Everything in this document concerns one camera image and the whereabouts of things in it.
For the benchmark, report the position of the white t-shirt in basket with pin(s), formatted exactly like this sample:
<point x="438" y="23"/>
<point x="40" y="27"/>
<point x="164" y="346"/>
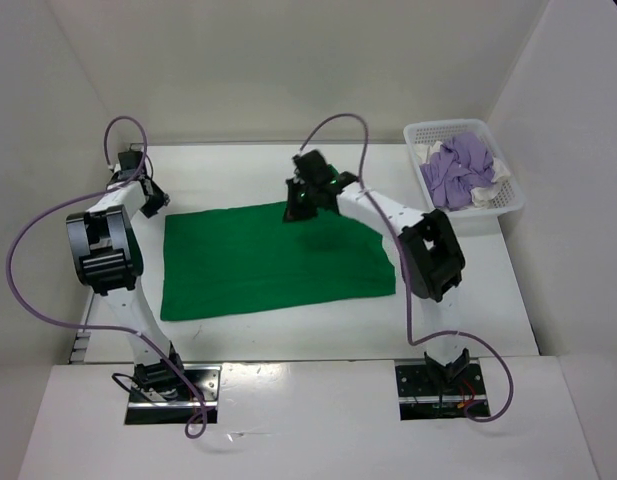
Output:
<point x="480" y="196"/>

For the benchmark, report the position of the white plastic basket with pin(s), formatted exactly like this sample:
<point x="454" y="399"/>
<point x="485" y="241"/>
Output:
<point x="510" y="197"/>

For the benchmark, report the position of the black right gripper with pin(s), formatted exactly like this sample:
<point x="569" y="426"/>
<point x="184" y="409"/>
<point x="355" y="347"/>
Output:
<point x="294" y="211"/>

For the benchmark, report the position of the purple t-shirt in basket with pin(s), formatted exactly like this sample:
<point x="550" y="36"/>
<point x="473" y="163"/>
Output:
<point x="461" y="164"/>

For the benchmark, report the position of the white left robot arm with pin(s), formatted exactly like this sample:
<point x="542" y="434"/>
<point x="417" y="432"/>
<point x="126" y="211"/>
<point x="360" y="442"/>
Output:
<point x="150" y="369"/>

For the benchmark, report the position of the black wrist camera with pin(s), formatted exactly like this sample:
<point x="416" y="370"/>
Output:
<point x="312" y="168"/>
<point x="130" y="165"/>

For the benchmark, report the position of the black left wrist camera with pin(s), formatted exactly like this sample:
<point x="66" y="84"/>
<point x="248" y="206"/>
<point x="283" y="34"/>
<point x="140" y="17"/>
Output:
<point x="130" y="165"/>

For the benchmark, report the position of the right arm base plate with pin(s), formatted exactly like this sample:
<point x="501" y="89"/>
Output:
<point x="419" y="398"/>

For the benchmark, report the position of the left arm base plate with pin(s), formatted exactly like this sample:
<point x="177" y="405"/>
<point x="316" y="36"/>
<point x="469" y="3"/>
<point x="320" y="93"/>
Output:
<point x="175" y="407"/>

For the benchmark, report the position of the green t-shirt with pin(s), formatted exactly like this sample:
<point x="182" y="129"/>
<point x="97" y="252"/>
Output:
<point x="247" y="260"/>

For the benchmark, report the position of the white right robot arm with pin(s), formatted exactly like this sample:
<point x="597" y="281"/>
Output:
<point x="429" y="260"/>

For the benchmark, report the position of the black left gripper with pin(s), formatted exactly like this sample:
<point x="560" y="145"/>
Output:
<point x="161" y="199"/>

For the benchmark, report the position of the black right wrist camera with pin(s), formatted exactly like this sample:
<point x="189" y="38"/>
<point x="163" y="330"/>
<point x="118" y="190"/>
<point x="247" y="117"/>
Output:
<point x="312" y="168"/>

